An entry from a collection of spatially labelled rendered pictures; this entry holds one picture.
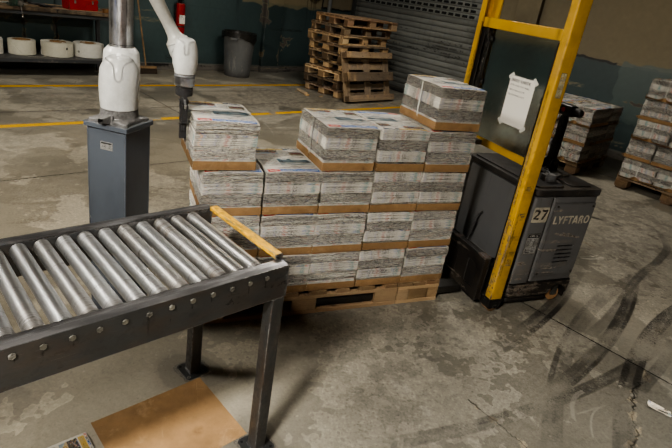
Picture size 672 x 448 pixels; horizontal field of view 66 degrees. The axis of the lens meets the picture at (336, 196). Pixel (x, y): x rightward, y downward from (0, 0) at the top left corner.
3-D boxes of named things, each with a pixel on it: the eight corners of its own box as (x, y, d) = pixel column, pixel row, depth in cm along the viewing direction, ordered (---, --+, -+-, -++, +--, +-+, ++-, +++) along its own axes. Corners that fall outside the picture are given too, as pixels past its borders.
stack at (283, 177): (183, 285, 294) (190, 144, 264) (367, 271, 341) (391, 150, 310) (193, 326, 261) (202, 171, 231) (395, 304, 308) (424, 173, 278)
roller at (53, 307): (26, 254, 164) (25, 239, 162) (77, 334, 133) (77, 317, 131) (8, 257, 160) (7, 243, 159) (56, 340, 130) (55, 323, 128)
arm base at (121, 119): (80, 121, 216) (80, 108, 214) (113, 112, 236) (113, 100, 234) (120, 130, 213) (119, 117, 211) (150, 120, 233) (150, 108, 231)
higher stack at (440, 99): (366, 271, 340) (405, 72, 293) (406, 268, 352) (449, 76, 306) (394, 304, 308) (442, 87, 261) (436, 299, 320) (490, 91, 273)
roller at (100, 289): (70, 245, 172) (70, 231, 171) (128, 318, 142) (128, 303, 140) (54, 248, 169) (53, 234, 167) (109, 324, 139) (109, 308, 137)
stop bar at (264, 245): (217, 209, 204) (217, 204, 203) (283, 258, 176) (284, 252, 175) (209, 210, 202) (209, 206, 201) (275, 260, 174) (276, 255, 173)
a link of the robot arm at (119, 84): (97, 110, 215) (96, 56, 207) (100, 100, 230) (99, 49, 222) (139, 113, 220) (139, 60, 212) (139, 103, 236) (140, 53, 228)
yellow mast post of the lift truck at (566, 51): (481, 291, 318) (570, -15, 255) (492, 290, 322) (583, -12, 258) (490, 299, 311) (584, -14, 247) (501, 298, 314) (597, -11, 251)
